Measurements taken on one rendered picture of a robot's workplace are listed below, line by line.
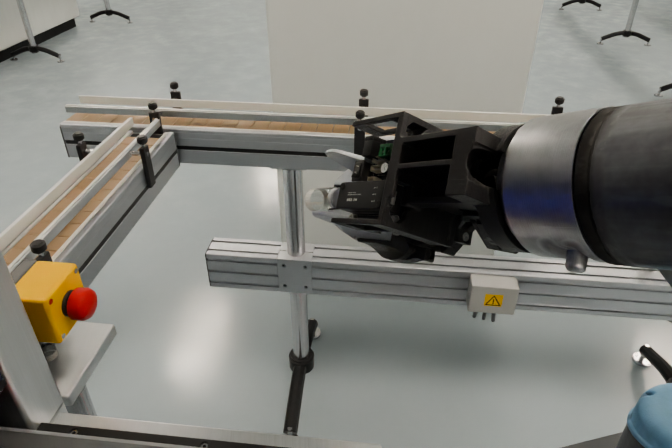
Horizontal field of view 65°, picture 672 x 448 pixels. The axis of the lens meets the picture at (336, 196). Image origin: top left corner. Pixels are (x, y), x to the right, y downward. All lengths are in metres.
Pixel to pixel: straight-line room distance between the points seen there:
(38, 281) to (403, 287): 0.99
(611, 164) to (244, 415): 1.65
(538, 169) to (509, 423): 1.62
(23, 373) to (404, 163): 0.52
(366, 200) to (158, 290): 2.00
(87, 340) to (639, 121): 0.76
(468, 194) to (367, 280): 1.21
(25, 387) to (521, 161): 0.60
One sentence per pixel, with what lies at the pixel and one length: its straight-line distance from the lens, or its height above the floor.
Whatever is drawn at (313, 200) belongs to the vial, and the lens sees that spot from 0.48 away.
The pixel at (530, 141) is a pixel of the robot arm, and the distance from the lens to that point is 0.27.
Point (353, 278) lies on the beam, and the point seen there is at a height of 0.50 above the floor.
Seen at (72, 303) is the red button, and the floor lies 1.01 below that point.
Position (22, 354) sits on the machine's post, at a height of 1.00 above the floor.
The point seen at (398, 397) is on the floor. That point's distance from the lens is 1.84.
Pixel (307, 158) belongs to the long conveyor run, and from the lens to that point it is 1.25.
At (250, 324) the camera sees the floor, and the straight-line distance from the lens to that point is 2.07.
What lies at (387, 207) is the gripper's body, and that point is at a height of 1.28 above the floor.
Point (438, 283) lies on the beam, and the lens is 1.47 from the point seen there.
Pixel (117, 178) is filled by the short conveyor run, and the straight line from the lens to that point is 1.14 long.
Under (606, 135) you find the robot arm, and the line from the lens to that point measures 0.26.
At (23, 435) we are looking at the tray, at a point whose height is 0.91.
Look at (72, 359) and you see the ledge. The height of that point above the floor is 0.88.
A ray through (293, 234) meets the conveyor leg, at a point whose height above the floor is 0.62.
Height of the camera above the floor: 1.45
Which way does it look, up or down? 32 degrees down
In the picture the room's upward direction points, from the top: straight up
